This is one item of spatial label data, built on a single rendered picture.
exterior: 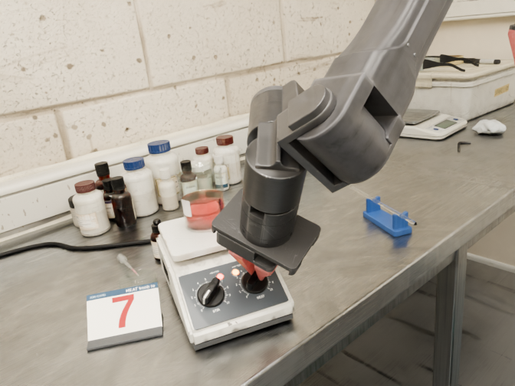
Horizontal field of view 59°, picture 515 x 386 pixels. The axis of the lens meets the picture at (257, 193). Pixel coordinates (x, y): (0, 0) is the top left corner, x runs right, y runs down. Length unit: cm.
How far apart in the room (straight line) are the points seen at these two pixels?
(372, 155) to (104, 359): 38
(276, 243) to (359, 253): 27
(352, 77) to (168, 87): 81
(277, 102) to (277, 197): 10
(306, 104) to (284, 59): 103
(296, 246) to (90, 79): 71
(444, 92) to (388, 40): 114
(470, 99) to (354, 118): 117
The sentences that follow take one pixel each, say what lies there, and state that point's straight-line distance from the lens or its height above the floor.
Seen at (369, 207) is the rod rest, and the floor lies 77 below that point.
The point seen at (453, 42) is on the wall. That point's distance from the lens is 196.
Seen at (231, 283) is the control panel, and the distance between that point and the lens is 56.
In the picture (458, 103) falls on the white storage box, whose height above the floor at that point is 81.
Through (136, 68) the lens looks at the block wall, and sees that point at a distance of 110.
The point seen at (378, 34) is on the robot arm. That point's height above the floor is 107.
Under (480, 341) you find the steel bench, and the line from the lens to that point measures 167.
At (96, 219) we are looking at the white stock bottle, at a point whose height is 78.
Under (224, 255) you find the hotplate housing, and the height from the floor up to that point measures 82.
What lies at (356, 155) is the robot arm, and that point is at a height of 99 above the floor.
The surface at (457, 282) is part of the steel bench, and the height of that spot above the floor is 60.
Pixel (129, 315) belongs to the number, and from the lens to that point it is 61.
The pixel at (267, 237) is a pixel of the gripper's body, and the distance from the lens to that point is 45.
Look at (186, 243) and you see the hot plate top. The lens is 59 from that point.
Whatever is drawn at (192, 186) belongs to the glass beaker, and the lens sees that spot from 59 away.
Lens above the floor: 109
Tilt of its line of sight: 20 degrees down
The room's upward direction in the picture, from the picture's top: 6 degrees counter-clockwise
